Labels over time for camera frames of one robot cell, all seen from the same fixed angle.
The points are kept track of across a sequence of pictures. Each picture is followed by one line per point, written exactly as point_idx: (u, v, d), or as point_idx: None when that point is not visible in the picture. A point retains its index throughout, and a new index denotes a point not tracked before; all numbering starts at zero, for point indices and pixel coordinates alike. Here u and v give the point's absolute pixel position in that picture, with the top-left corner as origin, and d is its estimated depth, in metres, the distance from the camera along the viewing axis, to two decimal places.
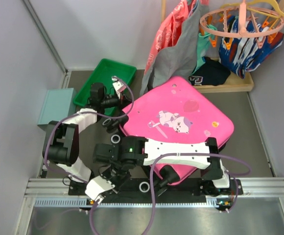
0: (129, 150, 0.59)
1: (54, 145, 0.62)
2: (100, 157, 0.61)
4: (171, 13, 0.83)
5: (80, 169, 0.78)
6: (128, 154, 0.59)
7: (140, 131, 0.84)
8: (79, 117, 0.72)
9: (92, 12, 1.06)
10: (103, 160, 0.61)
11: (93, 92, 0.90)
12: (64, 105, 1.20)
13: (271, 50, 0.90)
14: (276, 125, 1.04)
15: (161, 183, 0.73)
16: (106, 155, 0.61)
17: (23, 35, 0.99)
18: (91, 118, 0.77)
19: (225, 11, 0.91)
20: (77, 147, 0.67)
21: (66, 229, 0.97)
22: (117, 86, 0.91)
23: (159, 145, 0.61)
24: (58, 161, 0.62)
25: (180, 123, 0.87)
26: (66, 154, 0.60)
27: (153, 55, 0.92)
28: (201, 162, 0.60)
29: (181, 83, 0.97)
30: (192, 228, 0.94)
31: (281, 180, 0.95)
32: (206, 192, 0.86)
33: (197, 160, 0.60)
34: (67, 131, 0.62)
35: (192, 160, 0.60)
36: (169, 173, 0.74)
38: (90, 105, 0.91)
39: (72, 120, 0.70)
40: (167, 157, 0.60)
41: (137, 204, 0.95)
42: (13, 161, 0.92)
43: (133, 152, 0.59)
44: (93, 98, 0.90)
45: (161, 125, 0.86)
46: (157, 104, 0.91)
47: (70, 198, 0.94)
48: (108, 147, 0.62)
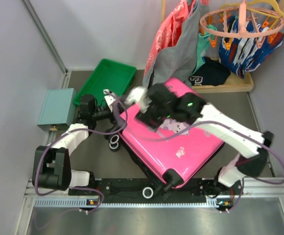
0: (189, 104, 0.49)
1: (43, 172, 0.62)
2: (156, 94, 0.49)
4: (171, 13, 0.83)
5: (77, 180, 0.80)
6: (184, 108, 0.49)
7: (140, 135, 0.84)
8: (68, 138, 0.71)
9: (92, 11, 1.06)
10: (157, 99, 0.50)
11: (83, 105, 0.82)
12: (64, 105, 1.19)
13: (271, 50, 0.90)
14: (276, 125, 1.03)
15: (165, 188, 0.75)
16: (163, 96, 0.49)
17: (23, 35, 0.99)
18: (82, 135, 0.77)
19: (225, 11, 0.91)
20: (70, 168, 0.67)
21: (66, 229, 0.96)
22: (109, 100, 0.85)
23: (217, 114, 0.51)
24: (50, 188, 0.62)
25: (179, 125, 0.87)
26: (58, 182, 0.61)
27: (153, 55, 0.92)
28: (248, 147, 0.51)
29: (178, 85, 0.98)
30: (192, 228, 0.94)
31: (281, 180, 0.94)
32: (205, 192, 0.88)
33: (245, 145, 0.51)
34: (57, 158, 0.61)
35: (240, 141, 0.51)
36: (172, 176, 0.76)
38: (81, 119, 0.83)
39: (62, 143, 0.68)
40: (216, 127, 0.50)
41: (136, 204, 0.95)
42: (13, 161, 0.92)
43: (190, 107, 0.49)
44: (83, 111, 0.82)
45: (160, 129, 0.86)
46: None
47: (70, 198, 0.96)
48: (171, 90, 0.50)
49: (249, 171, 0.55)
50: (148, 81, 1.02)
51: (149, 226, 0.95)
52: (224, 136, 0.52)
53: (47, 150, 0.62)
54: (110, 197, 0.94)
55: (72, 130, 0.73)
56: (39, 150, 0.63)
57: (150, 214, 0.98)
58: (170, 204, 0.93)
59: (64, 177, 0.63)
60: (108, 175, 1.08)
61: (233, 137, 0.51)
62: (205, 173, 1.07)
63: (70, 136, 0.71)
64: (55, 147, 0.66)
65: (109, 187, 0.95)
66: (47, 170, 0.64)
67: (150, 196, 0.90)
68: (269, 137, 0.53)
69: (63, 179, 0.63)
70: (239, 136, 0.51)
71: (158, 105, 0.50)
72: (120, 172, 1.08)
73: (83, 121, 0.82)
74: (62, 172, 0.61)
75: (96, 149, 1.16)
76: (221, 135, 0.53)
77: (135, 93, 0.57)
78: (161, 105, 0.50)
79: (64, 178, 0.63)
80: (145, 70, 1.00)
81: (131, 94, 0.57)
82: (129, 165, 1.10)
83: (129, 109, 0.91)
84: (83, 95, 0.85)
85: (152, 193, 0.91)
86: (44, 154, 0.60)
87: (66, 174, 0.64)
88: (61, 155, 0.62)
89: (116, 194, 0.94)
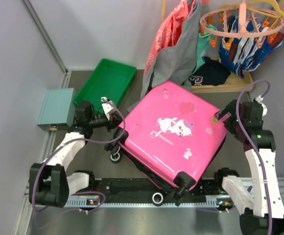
0: (257, 135, 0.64)
1: (40, 189, 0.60)
2: (248, 105, 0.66)
4: (171, 13, 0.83)
5: (77, 186, 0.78)
6: (253, 134, 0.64)
7: (144, 143, 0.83)
8: (64, 152, 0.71)
9: (92, 11, 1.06)
10: (246, 107, 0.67)
11: (80, 112, 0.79)
12: (64, 106, 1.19)
13: (271, 50, 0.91)
14: (275, 125, 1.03)
15: (178, 192, 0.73)
16: (251, 114, 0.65)
17: (23, 35, 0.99)
18: (78, 145, 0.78)
19: (225, 11, 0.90)
20: (67, 183, 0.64)
21: (65, 229, 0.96)
22: (106, 108, 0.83)
23: (270, 163, 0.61)
24: (47, 205, 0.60)
25: (181, 126, 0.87)
26: (55, 200, 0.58)
27: (153, 55, 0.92)
28: (261, 206, 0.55)
29: (172, 87, 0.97)
30: (192, 228, 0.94)
31: (281, 180, 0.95)
32: (206, 192, 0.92)
33: (261, 202, 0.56)
34: (53, 176, 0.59)
35: (260, 196, 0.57)
36: (183, 179, 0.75)
38: (76, 127, 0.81)
39: (57, 159, 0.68)
40: (256, 167, 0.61)
41: (136, 204, 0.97)
42: (14, 161, 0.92)
43: (258, 139, 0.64)
44: (80, 118, 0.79)
45: (163, 132, 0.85)
46: (154, 111, 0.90)
47: (70, 198, 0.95)
48: (258, 116, 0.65)
49: (246, 226, 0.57)
50: (149, 80, 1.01)
51: (149, 226, 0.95)
52: (255, 180, 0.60)
53: (42, 168, 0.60)
54: (111, 197, 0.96)
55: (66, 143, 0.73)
56: (35, 168, 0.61)
57: (151, 214, 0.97)
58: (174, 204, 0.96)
59: (62, 194, 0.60)
60: (109, 175, 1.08)
61: (260, 188, 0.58)
62: (205, 173, 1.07)
63: (65, 150, 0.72)
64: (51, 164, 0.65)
65: (109, 187, 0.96)
66: (44, 187, 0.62)
67: (160, 201, 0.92)
68: None
69: (61, 196, 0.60)
70: (265, 193, 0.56)
71: (244, 116, 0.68)
72: (119, 171, 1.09)
73: (80, 129, 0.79)
74: (59, 191, 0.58)
75: (96, 151, 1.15)
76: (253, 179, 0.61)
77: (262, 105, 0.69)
78: (246, 117, 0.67)
79: (61, 196, 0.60)
80: (145, 70, 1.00)
81: (259, 99, 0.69)
82: (129, 163, 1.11)
83: (128, 118, 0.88)
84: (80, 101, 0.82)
85: (161, 198, 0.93)
86: (39, 173, 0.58)
87: (63, 191, 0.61)
88: (56, 174, 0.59)
89: (116, 194, 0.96)
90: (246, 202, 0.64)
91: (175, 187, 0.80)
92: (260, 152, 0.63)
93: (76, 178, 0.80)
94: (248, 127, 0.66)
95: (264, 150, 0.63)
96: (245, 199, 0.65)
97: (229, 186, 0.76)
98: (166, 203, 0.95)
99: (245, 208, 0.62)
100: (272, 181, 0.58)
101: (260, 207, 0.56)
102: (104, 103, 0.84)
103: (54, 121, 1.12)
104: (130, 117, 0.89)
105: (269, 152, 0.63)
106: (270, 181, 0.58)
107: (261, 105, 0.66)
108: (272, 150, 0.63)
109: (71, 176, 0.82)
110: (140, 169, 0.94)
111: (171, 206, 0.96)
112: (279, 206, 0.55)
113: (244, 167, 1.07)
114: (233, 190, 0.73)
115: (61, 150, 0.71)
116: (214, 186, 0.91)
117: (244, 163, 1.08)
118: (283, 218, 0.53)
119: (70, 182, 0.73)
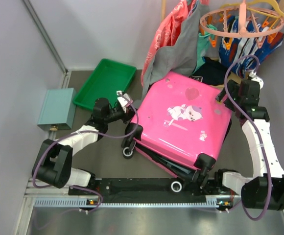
0: (252, 109, 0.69)
1: (44, 165, 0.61)
2: (245, 84, 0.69)
4: (171, 13, 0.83)
5: (77, 179, 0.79)
6: (248, 108, 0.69)
7: (159, 132, 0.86)
8: (76, 137, 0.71)
9: (92, 11, 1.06)
10: (243, 86, 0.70)
11: (96, 110, 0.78)
12: (64, 105, 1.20)
13: (271, 49, 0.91)
14: (275, 125, 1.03)
15: (202, 173, 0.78)
16: (248, 92, 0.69)
17: (23, 34, 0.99)
18: (90, 136, 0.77)
19: (225, 11, 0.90)
20: (71, 167, 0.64)
21: (66, 229, 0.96)
22: (123, 102, 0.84)
23: (265, 131, 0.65)
24: (46, 183, 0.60)
25: (191, 112, 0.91)
26: (54, 179, 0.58)
27: (151, 54, 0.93)
28: (259, 167, 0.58)
29: (175, 77, 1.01)
30: (193, 228, 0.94)
31: None
32: (206, 192, 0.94)
33: (260, 164, 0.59)
34: (59, 154, 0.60)
35: (259, 159, 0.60)
36: (204, 160, 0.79)
38: (93, 123, 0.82)
39: (69, 141, 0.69)
40: (252, 134, 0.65)
41: (136, 204, 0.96)
42: (13, 162, 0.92)
43: (252, 113, 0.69)
44: (96, 115, 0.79)
45: (176, 120, 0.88)
46: (163, 102, 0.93)
47: (70, 198, 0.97)
48: (254, 93, 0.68)
49: (247, 195, 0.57)
50: (149, 77, 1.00)
51: (149, 226, 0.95)
52: (253, 147, 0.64)
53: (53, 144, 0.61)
54: (111, 197, 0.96)
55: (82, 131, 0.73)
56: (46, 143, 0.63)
57: (151, 214, 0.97)
58: (175, 204, 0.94)
59: (62, 175, 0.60)
60: (108, 174, 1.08)
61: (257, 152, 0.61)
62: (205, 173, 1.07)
63: (79, 137, 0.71)
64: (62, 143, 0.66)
65: (109, 187, 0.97)
66: (48, 164, 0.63)
67: (180, 188, 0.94)
68: None
69: (61, 177, 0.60)
70: (262, 155, 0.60)
71: (241, 93, 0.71)
72: (119, 171, 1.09)
73: (95, 125, 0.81)
74: (61, 170, 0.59)
75: (97, 151, 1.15)
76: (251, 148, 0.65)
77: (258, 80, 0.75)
78: (243, 94, 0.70)
79: (61, 176, 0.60)
80: (145, 69, 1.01)
81: (252, 73, 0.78)
82: (129, 163, 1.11)
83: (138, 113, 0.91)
84: (98, 98, 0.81)
85: (180, 185, 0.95)
86: (49, 148, 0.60)
87: (65, 172, 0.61)
88: (64, 153, 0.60)
89: (116, 194, 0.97)
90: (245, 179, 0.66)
91: (196, 170, 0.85)
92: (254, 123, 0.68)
93: (79, 174, 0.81)
94: (244, 104, 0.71)
95: (259, 120, 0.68)
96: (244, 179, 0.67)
97: (228, 178, 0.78)
98: (171, 204, 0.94)
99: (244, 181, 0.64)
100: (268, 146, 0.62)
101: (259, 169, 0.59)
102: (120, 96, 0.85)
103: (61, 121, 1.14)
104: (142, 111, 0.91)
105: (263, 121, 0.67)
106: (266, 145, 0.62)
107: (258, 82, 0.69)
108: (267, 120, 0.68)
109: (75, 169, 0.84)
110: (156, 160, 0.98)
111: (176, 206, 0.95)
112: (276, 168, 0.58)
113: (244, 167, 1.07)
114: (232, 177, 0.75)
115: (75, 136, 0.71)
116: (213, 186, 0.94)
117: (244, 163, 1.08)
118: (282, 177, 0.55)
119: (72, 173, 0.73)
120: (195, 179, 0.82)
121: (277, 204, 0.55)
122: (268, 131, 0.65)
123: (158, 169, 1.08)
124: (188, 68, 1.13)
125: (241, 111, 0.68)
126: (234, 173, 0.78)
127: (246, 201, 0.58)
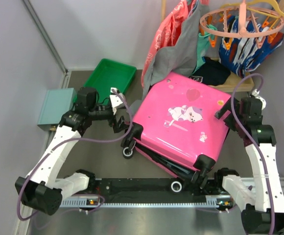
0: (257, 130, 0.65)
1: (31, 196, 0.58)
2: (246, 102, 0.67)
4: (171, 13, 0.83)
5: (74, 188, 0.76)
6: (253, 129, 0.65)
7: (159, 132, 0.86)
8: (49, 161, 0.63)
9: (92, 12, 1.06)
10: (244, 104, 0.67)
11: (81, 96, 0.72)
12: (64, 106, 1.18)
13: (271, 50, 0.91)
14: (275, 125, 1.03)
15: (201, 173, 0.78)
16: (250, 110, 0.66)
17: (23, 34, 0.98)
18: (70, 144, 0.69)
19: (225, 11, 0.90)
20: (57, 190, 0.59)
21: (65, 229, 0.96)
22: (114, 102, 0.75)
23: (270, 158, 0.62)
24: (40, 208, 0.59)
25: (192, 113, 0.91)
26: (46, 211, 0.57)
27: (152, 54, 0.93)
28: (262, 200, 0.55)
29: (176, 77, 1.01)
30: (193, 227, 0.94)
31: (281, 180, 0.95)
32: (206, 192, 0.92)
33: (263, 197, 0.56)
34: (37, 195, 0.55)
35: (262, 191, 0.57)
36: (203, 161, 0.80)
38: (70, 116, 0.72)
39: (43, 171, 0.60)
40: (257, 161, 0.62)
41: (136, 204, 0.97)
42: (13, 162, 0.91)
43: (258, 134, 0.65)
44: (80, 104, 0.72)
45: (176, 121, 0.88)
46: (164, 102, 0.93)
47: (70, 198, 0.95)
48: (257, 112, 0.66)
49: (248, 222, 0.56)
50: (149, 78, 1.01)
51: (149, 226, 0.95)
52: (257, 176, 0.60)
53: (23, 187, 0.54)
54: (110, 197, 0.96)
55: (53, 149, 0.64)
56: (20, 182, 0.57)
57: (151, 214, 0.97)
58: (175, 203, 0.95)
59: (52, 204, 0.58)
60: (108, 175, 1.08)
61: (261, 183, 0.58)
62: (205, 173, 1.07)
63: (54, 158, 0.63)
64: (38, 178, 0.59)
65: (109, 187, 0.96)
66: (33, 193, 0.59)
67: (180, 188, 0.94)
68: None
69: (52, 204, 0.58)
70: (266, 188, 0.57)
71: (243, 111, 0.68)
72: (119, 171, 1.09)
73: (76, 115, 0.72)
74: (46, 206, 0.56)
75: (97, 151, 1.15)
76: (255, 175, 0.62)
77: (259, 98, 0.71)
78: (245, 112, 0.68)
79: (50, 206, 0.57)
80: (145, 70, 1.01)
81: (256, 92, 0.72)
82: (129, 163, 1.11)
83: (139, 113, 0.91)
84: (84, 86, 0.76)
85: (180, 185, 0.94)
86: (23, 187, 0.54)
87: (54, 200, 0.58)
88: (40, 194, 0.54)
89: (116, 194, 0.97)
90: (247, 199, 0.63)
91: (195, 171, 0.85)
92: (260, 148, 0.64)
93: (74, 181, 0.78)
94: (247, 122, 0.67)
95: (264, 144, 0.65)
96: (246, 196, 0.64)
97: (229, 184, 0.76)
98: (169, 204, 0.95)
99: (246, 204, 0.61)
100: (273, 176, 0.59)
101: (261, 202, 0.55)
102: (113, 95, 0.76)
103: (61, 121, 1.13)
104: (143, 111, 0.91)
105: (269, 147, 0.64)
106: (271, 175, 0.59)
107: (260, 101, 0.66)
108: (272, 144, 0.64)
109: (70, 177, 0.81)
110: (156, 161, 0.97)
111: (173, 206, 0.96)
112: (280, 200, 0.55)
113: (244, 167, 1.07)
114: (233, 188, 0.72)
115: (49, 158, 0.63)
116: (213, 186, 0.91)
117: (244, 163, 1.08)
118: None
119: (64, 187, 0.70)
120: (194, 179, 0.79)
121: (277, 232, 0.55)
122: (273, 158, 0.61)
123: (158, 169, 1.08)
124: (188, 68, 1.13)
125: (244, 131, 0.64)
126: (234, 178, 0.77)
127: (247, 228, 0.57)
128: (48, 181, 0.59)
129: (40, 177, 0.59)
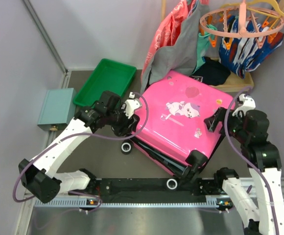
0: (263, 154, 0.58)
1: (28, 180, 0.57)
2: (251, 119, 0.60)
4: (171, 13, 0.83)
5: (73, 184, 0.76)
6: (258, 152, 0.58)
7: (156, 126, 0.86)
8: (58, 150, 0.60)
9: (92, 12, 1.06)
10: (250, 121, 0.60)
11: (104, 96, 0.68)
12: (64, 105, 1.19)
13: (271, 50, 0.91)
14: (276, 125, 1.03)
15: (192, 169, 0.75)
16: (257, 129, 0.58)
17: (23, 35, 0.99)
18: (80, 138, 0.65)
19: (225, 11, 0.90)
20: (56, 181, 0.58)
21: (66, 229, 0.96)
22: (134, 105, 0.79)
23: (275, 182, 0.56)
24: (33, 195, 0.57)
25: (189, 109, 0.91)
26: (39, 197, 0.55)
27: (151, 54, 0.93)
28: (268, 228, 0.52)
29: (177, 75, 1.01)
30: (193, 227, 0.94)
31: (281, 180, 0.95)
32: (206, 192, 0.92)
33: (268, 224, 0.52)
34: (36, 180, 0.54)
35: (267, 218, 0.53)
36: (196, 156, 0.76)
38: (87, 110, 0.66)
39: (47, 159, 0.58)
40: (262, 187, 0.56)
41: (136, 204, 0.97)
42: (13, 162, 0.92)
43: (263, 157, 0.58)
44: (100, 103, 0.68)
45: (173, 116, 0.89)
46: (162, 97, 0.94)
47: (70, 198, 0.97)
48: (263, 131, 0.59)
49: None
50: (147, 77, 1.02)
51: (149, 225, 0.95)
52: (261, 201, 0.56)
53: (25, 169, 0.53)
54: (110, 197, 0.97)
55: (61, 139, 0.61)
56: (23, 164, 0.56)
57: (151, 214, 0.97)
58: (175, 204, 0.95)
59: (46, 193, 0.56)
60: (109, 175, 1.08)
61: (266, 210, 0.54)
62: (205, 174, 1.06)
63: (60, 150, 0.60)
64: (39, 164, 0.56)
65: (109, 187, 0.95)
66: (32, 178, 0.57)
67: (175, 186, 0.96)
68: None
69: (46, 193, 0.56)
70: (271, 215, 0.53)
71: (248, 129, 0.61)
72: (119, 171, 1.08)
73: (93, 111, 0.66)
74: (41, 192, 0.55)
75: (100, 152, 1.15)
76: (259, 199, 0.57)
77: (247, 99, 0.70)
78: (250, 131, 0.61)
79: (45, 194, 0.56)
80: (144, 68, 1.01)
81: (243, 97, 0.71)
82: (129, 163, 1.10)
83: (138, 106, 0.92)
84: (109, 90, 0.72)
85: (176, 183, 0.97)
86: (25, 169, 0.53)
87: (49, 190, 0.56)
88: (39, 179, 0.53)
89: (116, 194, 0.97)
90: (249, 213, 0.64)
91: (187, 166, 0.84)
92: (265, 174, 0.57)
93: (74, 176, 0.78)
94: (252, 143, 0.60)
95: (270, 169, 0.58)
96: (248, 209, 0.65)
97: (229, 189, 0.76)
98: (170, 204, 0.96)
99: (249, 221, 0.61)
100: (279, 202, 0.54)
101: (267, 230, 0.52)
102: (131, 99, 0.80)
103: (60, 121, 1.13)
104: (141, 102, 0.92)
105: (274, 172, 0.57)
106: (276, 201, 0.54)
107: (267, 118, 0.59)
108: (278, 169, 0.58)
109: (71, 173, 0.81)
110: (153, 156, 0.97)
111: (174, 206, 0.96)
112: None
113: (244, 167, 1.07)
114: (234, 195, 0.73)
115: (57, 148, 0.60)
116: (214, 186, 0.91)
117: (244, 163, 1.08)
118: None
119: (63, 180, 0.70)
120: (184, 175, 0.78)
121: None
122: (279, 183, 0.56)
123: (158, 169, 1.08)
124: (188, 68, 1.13)
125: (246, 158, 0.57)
126: (237, 182, 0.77)
127: None
128: (49, 170, 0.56)
129: (43, 164, 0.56)
